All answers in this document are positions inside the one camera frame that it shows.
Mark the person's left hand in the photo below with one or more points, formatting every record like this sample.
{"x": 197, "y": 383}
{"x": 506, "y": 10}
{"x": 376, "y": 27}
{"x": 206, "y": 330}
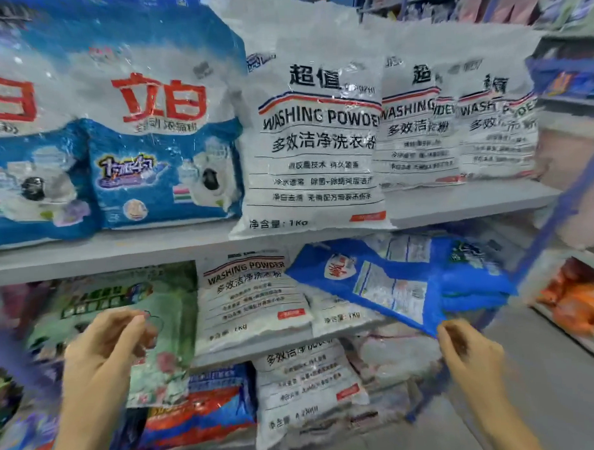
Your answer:
{"x": 107, "y": 360}

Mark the person's right hand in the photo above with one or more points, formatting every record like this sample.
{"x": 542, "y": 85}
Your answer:
{"x": 477, "y": 367}

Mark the wall shelf of detergent bottles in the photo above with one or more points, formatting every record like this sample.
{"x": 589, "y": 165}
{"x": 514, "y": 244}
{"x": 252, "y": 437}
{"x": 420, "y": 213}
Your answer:
{"x": 577, "y": 305}

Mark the blue wall shelving unit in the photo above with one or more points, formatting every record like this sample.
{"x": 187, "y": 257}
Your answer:
{"x": 566, "y": 135}

